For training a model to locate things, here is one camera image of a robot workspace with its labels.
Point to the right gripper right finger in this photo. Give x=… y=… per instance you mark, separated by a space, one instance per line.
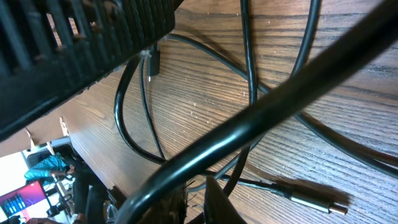
x=217 y=207

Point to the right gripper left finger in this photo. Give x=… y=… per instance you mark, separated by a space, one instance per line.
x=170 y=210

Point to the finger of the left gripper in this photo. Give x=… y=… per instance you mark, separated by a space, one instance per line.
x=52 y=50

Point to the person in teal shirt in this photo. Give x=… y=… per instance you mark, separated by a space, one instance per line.
x=89 y=193

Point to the background monitor screen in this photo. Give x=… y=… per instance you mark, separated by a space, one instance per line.
x=29 y=201

